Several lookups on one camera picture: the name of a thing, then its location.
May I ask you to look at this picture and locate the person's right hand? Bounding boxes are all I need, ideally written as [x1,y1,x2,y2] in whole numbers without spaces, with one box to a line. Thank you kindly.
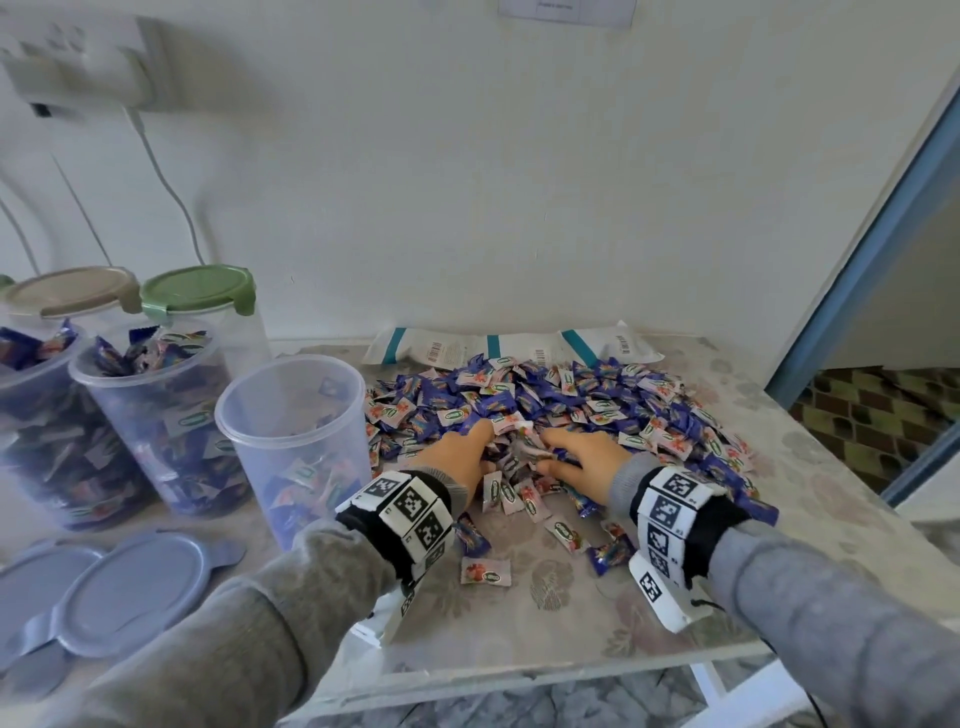
[536,427,635,505]

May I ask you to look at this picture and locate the person's left hand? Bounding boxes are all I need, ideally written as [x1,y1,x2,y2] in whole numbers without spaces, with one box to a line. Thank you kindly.
[411,418,498,515]

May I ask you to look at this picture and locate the person's right forearm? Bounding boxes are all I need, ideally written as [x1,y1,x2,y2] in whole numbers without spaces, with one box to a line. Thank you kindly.
[609,453,960,728]

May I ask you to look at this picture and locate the person's left forearm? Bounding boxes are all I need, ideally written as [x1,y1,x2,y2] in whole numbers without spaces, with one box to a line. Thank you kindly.
[56,471,453,728]

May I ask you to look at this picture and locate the pile of blue wrapped candies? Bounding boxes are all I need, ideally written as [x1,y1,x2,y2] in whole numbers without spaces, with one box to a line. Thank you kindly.
[363,357,781,588]

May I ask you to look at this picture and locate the left wrist marker tracker band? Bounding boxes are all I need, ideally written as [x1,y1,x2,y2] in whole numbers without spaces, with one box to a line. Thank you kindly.
[334,471,457,648]

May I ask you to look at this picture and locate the wrist marker tracker band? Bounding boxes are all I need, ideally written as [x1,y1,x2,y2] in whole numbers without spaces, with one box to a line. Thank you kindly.
[627,465,751,636]
[334,471,457,648]

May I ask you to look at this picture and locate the white plastic packaging bags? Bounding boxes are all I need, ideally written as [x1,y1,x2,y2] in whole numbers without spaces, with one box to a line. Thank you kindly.
[362,320,667,369]

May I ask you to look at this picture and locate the right wrist marker tracker band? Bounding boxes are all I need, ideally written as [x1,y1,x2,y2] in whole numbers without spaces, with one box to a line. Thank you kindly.
[627,465,751,636]

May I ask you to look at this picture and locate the clear plastic open jar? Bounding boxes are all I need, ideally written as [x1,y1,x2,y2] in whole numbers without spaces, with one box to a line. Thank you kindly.
[214,354,375,554]

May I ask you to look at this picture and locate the clear jar with green lid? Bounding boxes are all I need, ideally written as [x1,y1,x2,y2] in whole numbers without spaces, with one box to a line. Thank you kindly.
[140,265,273,380]

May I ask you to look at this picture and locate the clear jar full of candies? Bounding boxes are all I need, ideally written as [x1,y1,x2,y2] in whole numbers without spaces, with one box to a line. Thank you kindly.
[0,318,153,534]
[68,328,258,520]

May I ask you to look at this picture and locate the green patterned carpet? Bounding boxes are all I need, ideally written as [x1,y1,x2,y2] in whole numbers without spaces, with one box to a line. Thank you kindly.
[787,366,960,495]

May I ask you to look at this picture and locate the blue plastic jar lid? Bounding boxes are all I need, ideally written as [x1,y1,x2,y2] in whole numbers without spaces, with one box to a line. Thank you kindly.
[0,641,78,700]
[51,529,249,661]
[0,541,111,674]

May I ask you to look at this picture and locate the clear jar with beige lid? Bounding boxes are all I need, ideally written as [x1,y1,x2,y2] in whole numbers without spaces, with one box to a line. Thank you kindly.
[0,267,144,335]

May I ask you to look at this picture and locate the white paper notice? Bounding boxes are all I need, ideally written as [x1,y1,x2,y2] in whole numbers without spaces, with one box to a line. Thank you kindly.
[498,0,639,30]

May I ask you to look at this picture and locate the white table frame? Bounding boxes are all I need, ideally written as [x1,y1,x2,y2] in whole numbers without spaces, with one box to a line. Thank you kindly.
[688,660,753,728]

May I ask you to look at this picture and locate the thin black cable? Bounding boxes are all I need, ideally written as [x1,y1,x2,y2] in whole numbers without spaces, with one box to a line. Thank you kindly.
[690,597,824,728]

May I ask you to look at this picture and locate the blue door frame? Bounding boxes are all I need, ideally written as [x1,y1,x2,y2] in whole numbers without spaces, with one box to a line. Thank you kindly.
[764,88,960,507]

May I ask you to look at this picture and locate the white charging cable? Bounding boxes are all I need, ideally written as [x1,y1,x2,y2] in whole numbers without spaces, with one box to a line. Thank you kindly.
[122,105,208,269]

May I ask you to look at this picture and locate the thin grey wall cable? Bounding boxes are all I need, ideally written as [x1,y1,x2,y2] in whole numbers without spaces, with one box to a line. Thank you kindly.
[51,152,115,269]
[0,196,44,276]

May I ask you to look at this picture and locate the white wall power strip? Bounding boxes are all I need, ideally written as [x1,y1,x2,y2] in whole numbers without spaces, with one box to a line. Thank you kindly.
[0,13,183,121]

